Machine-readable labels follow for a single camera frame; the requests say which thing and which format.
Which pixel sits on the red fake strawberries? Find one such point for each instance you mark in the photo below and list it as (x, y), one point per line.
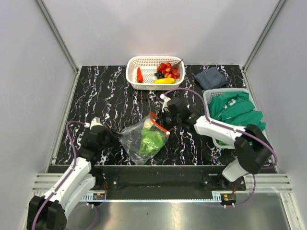
(169, 70)

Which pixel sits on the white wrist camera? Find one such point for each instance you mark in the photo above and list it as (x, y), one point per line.
(95, 122)
(164, 104)

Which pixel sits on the dark blue folded cloth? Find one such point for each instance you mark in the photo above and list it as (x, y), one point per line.
(211, 79)

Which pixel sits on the white perforated plastic basket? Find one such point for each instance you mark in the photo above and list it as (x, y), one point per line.
(148, 65)

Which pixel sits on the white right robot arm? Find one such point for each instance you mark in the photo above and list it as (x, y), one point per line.
(252, 148)

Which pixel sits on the dark fake blueberries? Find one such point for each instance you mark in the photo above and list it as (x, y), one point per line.
(159, 75)

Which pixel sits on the green garment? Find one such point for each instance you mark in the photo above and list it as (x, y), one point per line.
(239, 107)

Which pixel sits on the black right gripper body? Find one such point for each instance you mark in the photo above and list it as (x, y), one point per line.
(174, 119)

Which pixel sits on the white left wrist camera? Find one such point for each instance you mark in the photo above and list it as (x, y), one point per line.
(95, 122)

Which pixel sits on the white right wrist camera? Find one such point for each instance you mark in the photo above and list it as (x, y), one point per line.
(164, 104)

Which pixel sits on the yellow fake banana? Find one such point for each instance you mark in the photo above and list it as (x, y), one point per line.
(164, 81)

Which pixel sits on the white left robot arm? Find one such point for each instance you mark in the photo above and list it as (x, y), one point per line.
(51, 211)

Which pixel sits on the white laundry basket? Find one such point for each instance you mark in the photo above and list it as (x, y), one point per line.
(216, 93)

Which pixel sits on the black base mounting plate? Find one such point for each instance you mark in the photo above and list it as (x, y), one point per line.
(164, 183)

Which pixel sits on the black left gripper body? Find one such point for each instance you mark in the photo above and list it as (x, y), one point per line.
(107, 143)

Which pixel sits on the green fake lettuce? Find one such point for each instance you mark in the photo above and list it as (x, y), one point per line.
(152, 139)

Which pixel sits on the red fake chili pepper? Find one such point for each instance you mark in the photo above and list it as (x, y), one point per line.
(139, 75)

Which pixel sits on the clear zip top bag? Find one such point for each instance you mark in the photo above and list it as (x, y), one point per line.
(131, 139)

